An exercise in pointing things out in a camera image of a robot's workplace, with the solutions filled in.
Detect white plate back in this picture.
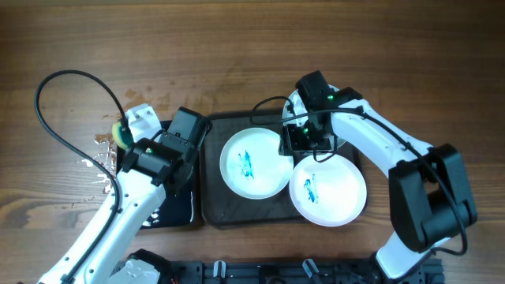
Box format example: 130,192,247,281
282,84,347,149

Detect dark brown serving tray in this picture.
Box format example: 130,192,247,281
198,108,369,229

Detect white plate stained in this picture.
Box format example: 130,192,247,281
289,155,367,227
219,128,294,200

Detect green yellow sponge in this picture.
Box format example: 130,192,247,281
111,122,133,150

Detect black water tray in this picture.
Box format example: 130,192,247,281
116,119,196,230

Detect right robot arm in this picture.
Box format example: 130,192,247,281
280,82,477,283

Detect white plate front stained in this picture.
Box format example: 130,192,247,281
289,155,367,227

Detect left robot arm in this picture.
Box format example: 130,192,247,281
40,104,211,284

